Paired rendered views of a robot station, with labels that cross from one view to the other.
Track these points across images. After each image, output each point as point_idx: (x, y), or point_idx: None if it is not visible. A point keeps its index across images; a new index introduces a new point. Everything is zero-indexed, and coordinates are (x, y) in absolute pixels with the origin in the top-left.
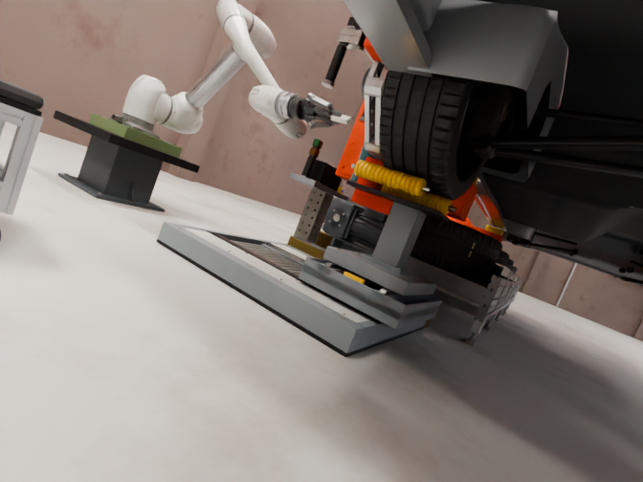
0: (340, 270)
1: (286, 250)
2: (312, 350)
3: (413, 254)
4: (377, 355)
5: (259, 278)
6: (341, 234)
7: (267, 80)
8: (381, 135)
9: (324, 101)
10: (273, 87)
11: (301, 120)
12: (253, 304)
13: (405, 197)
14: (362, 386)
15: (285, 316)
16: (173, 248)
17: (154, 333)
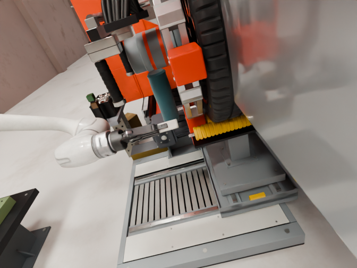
0: (236, 192)
1: (147, 172)
2: (301, 267)
3: (203, 106)
4: (292, 211)
5: (223, 254)
6: (174, 143)
7: (40, 125)
8: (218, 119)
9: (145, 127)
10: (77, 145)
11: (105, 126)
12: (234, 267)
13: None
14: (346, 265)
15: (255, 254)
16: None
17: None
